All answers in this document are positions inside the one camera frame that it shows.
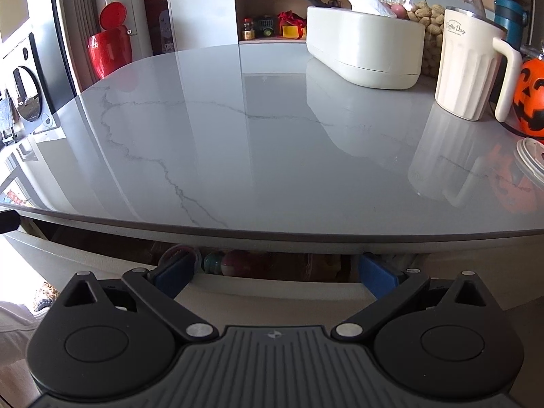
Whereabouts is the teal toy ball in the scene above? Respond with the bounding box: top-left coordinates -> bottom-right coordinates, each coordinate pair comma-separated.
202,252 -> 225,275

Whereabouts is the pink toy ball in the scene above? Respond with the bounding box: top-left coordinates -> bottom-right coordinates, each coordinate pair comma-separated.
220,251 -> 253,277

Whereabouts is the white round lid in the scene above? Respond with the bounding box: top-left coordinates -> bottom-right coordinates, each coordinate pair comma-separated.
514,137 -> 544,182

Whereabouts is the orange pumpkin bucket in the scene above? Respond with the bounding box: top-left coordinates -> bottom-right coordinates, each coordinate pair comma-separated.
513,45 -> 544,140

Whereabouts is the cream ribbed pitcher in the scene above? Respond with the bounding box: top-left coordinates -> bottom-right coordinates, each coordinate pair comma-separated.
435,6 -> 523,122

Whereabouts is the white tissue box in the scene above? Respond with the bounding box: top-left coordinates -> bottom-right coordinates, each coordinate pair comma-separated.
306,6 -> 425,90

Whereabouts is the small spice jar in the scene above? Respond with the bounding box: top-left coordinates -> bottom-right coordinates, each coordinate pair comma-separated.
242,18 -> 255,40

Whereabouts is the red gift box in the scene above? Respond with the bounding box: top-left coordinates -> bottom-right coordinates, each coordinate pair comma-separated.
277,11 -> 307,40

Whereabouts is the teal thermos bottle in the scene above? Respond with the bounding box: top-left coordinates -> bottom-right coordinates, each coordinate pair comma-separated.
494,0 -> 528,50

